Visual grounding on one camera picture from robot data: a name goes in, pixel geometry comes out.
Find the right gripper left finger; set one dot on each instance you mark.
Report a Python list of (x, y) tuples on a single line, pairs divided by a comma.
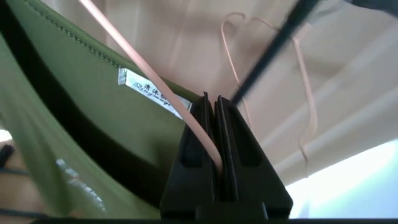
[(189, 186)]

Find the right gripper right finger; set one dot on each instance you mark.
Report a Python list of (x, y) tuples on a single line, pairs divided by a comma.
[(252, 186)]

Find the green shirt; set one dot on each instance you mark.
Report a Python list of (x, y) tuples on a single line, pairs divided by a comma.
[(130, 127)]

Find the pink clothes hanger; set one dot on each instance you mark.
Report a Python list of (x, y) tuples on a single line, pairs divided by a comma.
[(146, 70), (306, 84)]

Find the black clothes rack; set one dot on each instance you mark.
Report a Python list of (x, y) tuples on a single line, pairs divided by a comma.
[(273, 46)]

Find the beige curtain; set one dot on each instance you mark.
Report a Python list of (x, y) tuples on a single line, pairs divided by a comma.
[(186, 46)]

